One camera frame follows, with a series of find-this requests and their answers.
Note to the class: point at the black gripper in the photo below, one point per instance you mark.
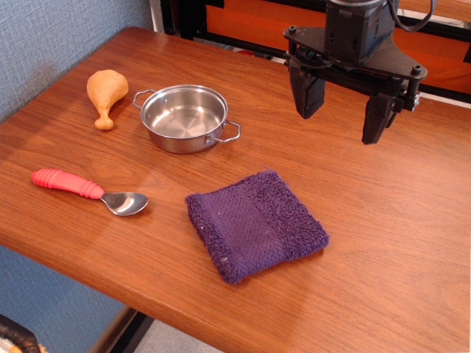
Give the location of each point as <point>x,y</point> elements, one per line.
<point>355,49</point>

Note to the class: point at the orange toy chicken leg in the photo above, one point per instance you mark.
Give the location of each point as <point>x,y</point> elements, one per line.
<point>104,89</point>

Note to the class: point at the stainless steel pot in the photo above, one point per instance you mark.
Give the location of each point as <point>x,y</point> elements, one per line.
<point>186,119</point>

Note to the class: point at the orange panel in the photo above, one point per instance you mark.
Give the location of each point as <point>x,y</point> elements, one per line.
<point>263,23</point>

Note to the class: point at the purple folded cloth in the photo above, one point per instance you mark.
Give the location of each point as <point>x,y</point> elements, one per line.
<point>253,225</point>

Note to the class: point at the black object bottom left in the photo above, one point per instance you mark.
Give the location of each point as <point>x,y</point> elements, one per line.
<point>16,338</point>

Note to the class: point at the black metal frame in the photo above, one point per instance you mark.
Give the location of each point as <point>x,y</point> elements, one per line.
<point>188,19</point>

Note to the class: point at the red handled metal spoon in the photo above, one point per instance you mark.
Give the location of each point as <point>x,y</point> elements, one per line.
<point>120,204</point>

